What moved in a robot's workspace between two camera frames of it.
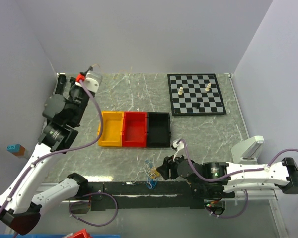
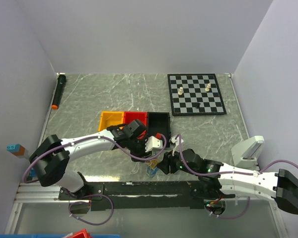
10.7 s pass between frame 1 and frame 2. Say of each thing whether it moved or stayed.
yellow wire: moved
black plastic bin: stayed
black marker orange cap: stayed
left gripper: moved
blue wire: moved
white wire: moved
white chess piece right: stayed
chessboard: stayed
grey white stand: stayed
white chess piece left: stayed
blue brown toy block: stayed
